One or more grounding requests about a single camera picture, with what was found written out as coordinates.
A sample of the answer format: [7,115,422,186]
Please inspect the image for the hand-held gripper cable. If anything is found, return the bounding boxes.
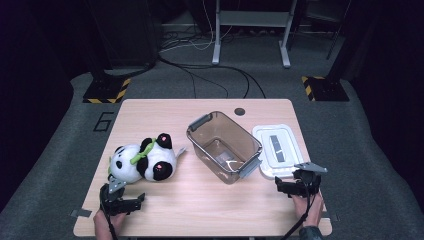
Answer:
[100,199,120,240]
[281,179,317,240]

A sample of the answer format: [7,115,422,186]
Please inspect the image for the right hand-held gripper cable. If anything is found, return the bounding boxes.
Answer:
[281,179,317,240]

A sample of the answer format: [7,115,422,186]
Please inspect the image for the black floor cables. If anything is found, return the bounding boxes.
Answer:
[157,54,268,100]

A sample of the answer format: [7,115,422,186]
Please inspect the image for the white box lid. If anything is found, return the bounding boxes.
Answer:
[252,124,305,179]

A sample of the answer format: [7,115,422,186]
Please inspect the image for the white floor cables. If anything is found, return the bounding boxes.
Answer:
[159,0,234,54]

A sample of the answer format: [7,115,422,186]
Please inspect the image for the panda plush toy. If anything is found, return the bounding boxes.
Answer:
[108,132,188,184]

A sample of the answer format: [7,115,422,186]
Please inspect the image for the person's left hand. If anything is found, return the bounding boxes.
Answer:
[93,209,128,240]

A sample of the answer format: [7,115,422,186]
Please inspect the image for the person's right hand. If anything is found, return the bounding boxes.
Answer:
[291,194,324,228]

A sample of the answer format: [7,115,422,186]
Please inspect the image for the black yellow striped stand base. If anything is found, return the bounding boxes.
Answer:
[301,75,350,103]
[82,77,132,104]

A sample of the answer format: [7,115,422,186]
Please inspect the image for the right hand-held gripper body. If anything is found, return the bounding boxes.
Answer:
[292,161,328,198]

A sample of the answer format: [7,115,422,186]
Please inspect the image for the white metal stand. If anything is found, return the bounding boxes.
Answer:
[212,0,299,69]

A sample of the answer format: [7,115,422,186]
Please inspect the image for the transparent storage box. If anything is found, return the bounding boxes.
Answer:
[185,110,264,185]

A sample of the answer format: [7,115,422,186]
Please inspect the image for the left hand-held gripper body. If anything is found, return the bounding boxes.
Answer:
[99,175,128,217]

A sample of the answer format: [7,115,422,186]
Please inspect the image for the black cabinet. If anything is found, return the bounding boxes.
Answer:
[85,0,160,70]

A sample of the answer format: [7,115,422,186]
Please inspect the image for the left hand-held gripper cable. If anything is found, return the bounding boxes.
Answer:
[100,199,120,240]

